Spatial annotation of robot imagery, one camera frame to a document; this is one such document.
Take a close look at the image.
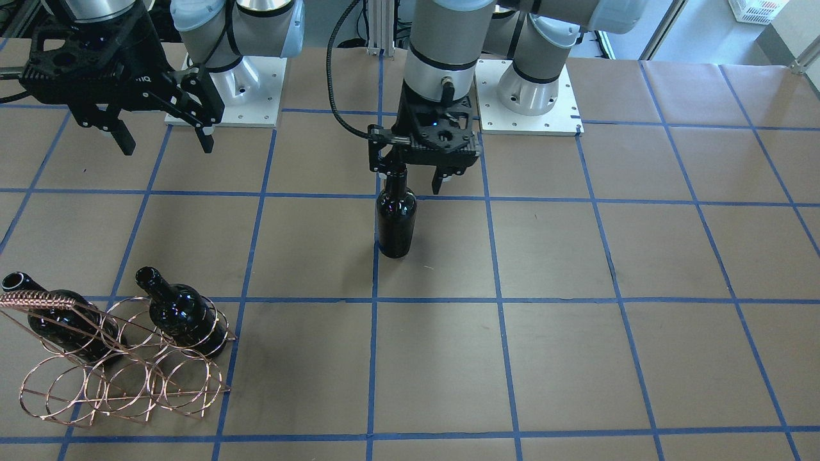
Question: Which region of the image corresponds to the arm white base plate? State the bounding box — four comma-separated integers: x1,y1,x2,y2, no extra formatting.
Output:
211,49,288,129
475,59,585,136

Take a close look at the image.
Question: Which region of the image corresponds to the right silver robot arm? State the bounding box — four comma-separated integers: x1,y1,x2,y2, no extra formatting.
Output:
2,1,305,156

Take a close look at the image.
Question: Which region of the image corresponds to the black braided cable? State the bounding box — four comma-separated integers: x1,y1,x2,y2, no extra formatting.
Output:
325,0,404,140

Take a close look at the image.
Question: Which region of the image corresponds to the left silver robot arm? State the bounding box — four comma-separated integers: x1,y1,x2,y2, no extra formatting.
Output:
367,1,648,199

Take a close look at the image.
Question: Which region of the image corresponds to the white plastic crate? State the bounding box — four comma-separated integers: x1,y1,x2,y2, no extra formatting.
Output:
727,0,789,26

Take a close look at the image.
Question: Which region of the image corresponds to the copper wire wine rack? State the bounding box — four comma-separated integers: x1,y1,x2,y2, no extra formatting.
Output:
18,297,229,427

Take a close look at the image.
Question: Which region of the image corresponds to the dark wine bottle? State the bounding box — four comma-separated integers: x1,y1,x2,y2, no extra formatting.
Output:
375,164,418,259

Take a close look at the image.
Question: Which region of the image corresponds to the wine bottle in rack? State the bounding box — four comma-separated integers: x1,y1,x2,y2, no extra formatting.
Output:
135,266,227,359
2,271,122,367

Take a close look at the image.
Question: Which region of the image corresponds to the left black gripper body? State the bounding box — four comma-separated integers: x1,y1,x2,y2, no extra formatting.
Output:
396,83,479,168

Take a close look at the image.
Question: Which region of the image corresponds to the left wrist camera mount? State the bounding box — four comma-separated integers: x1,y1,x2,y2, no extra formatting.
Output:
366,124,412,172

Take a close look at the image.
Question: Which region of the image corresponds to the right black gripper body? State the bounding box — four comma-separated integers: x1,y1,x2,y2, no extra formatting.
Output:
19,6,178,113

